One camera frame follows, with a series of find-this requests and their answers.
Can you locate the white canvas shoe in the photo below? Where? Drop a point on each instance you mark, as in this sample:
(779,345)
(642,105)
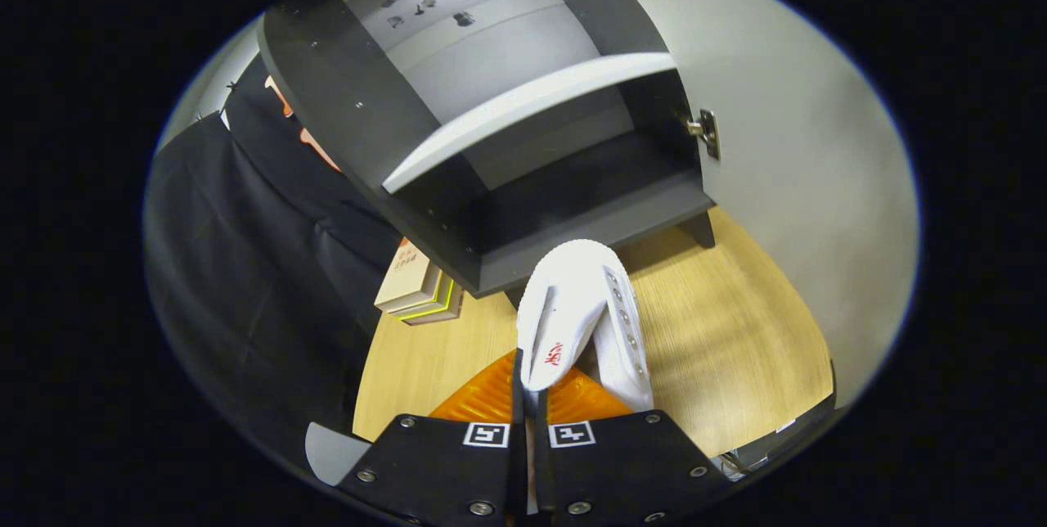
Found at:
(572,298)

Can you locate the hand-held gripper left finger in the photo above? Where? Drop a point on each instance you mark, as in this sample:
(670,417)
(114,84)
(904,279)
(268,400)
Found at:
(433,461)

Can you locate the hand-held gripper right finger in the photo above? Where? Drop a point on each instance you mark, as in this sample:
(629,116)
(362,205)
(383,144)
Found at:
(622,461)

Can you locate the metal door hinge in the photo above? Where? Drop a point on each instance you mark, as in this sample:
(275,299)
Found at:
(708,132)

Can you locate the dark grey shoe cabinet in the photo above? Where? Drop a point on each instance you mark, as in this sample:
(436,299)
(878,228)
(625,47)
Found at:
(327,77)

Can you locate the stack of books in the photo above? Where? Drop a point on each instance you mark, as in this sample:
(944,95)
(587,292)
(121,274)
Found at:
(405,281)

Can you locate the black backdrop cloth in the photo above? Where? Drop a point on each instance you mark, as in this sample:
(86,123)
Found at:
(229,265)

